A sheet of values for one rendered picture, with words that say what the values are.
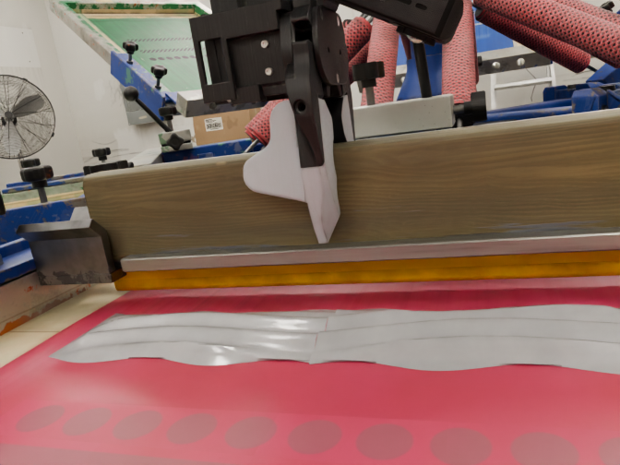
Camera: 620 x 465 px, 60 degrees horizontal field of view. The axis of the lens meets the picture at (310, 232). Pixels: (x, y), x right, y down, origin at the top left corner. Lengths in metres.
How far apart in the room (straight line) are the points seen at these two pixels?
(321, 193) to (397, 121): 0.31
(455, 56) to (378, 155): 0.55
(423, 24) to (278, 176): 0.12
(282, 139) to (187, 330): 0.13
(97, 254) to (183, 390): 0.18
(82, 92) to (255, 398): 5.61
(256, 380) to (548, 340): 0.15
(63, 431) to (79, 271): 0.19
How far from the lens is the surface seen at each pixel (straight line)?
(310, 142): 0.32
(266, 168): 0.34
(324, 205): 0.33
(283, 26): 0.34
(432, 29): 0.34
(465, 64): 0.86
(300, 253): 0.36
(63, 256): 0.46
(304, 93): 0.31
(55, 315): 0.47
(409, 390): 0.26
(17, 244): 0.53
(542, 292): 0.36
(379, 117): 0.63
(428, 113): 0.62
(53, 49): 5.98
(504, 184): 0.34
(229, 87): 0.35
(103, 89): 5.67
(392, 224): 0.35
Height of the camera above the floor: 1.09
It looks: 13 degrees down
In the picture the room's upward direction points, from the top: 8 degrees counter-clockwise
